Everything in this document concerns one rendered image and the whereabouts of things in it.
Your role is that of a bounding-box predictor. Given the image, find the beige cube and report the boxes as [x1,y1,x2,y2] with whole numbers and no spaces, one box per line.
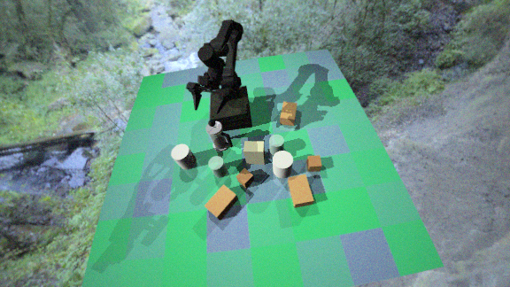
[243,141,265,165]

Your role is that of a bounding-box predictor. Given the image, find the white cylinder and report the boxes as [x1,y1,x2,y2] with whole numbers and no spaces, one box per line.
[171,144,197,170]
[273,151,293,179]

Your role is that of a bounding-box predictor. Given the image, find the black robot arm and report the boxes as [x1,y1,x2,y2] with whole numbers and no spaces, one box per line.
[197,19,243,99]

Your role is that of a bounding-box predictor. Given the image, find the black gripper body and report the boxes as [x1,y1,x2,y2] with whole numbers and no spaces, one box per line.
[186,70,236,98]

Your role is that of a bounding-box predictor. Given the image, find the brown rectangular block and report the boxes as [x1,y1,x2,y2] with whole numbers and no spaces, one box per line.
[288,175,314,208]
[205,185,238,219]
[280,101,298,126]

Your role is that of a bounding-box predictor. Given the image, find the french press with black knob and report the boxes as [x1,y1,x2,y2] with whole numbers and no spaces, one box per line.
[205,120,233,151]

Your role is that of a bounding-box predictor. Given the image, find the pale green cylinder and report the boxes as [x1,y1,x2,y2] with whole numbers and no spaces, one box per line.
[269,135,284,155]
[208,156,228,178]

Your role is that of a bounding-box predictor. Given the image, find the small brown cube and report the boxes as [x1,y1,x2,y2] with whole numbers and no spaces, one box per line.
[236,168,254,188]
[306,156,322,172]

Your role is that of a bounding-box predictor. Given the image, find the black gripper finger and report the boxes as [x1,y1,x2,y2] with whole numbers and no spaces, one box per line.
[216,94,231,114]
[188,89,202,110]

